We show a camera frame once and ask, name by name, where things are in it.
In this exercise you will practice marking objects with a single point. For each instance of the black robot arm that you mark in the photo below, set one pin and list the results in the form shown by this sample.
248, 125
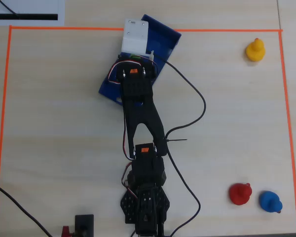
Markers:
140, 116

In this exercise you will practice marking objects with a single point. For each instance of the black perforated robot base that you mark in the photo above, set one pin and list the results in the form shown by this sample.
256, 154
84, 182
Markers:
144, 212

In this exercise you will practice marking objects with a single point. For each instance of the blue rectangular plastic box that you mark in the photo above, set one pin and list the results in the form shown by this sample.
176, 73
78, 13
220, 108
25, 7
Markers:
167, 39

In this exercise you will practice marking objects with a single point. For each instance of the yellow rubber duck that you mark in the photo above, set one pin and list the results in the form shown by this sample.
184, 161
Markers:
255, 51

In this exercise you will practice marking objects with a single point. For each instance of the red rubber duck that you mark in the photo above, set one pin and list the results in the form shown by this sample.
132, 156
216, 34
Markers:
239, 193

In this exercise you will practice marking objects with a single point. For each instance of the blue rubber duck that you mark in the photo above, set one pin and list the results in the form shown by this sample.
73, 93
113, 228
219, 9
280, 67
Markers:
270, 201

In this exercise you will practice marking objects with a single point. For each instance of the black zip tie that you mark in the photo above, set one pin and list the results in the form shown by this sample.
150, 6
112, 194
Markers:
177, 140

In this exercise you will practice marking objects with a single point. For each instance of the orange tape strip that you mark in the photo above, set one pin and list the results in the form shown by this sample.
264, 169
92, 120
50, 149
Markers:
286, 98
64, 28
5, 98

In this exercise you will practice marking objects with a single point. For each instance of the black tape strip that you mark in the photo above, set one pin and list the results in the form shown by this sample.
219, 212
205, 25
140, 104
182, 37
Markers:
39, 17

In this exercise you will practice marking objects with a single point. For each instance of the white paper sheet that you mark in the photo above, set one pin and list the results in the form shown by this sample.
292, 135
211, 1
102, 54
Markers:
27, 7

